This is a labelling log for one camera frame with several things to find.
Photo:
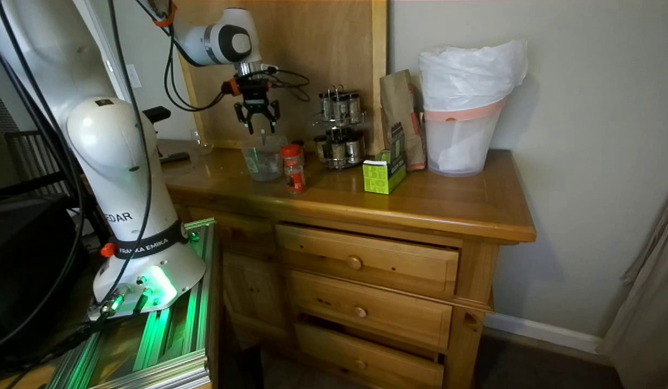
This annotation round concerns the brown paper bag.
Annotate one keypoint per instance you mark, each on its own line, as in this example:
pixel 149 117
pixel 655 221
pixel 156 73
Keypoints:
pixel 408 100

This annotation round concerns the wooden drawer without knob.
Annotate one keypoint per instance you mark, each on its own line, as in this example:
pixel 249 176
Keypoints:
pixel 361 358

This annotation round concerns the clear glass cup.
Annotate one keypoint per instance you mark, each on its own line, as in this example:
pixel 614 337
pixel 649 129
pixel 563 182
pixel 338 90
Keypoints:
pixel 265 166

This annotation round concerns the wooden dresser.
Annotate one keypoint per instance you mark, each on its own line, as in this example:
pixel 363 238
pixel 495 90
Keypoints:
pixel 434 201

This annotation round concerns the white baseboard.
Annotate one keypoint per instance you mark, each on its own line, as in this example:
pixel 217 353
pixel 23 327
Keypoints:
pixel 541 336

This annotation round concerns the bin with white plastic bag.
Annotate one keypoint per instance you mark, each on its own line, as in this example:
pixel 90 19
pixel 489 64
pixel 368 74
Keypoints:
pixel 459 122

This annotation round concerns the red lid spice jar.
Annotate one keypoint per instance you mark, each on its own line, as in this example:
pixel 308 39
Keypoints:
pixel 294 168

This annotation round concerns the chrome spice rack with jars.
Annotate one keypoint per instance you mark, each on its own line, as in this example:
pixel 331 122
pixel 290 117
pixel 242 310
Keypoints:
pixel 338 144

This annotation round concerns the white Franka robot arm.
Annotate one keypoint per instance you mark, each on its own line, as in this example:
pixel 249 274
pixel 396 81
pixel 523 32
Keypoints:
pixel 118 173

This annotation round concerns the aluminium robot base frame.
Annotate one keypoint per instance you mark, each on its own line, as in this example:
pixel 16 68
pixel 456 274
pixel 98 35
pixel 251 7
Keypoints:
pixel 167 337

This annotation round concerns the beige curtain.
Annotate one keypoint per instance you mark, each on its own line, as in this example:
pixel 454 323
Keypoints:
pixel 649 310

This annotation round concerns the white light switch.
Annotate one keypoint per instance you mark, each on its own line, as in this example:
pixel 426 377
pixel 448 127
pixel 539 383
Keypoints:
pixel 135 78

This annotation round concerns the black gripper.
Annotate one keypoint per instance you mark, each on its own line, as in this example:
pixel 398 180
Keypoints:
pixel 255 90

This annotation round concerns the green cardboard box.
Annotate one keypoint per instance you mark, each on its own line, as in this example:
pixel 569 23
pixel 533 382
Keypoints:
pixel 378 176

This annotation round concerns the wooden drawer with knob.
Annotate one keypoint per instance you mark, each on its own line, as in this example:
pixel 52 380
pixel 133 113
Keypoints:
pixel 389 315
pixel 389 261

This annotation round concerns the black flat remote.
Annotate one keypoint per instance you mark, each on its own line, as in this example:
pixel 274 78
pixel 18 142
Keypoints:
pixel 175 159

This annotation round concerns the upright wooden board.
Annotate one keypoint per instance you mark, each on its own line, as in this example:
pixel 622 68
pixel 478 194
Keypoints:
pixel 325 44

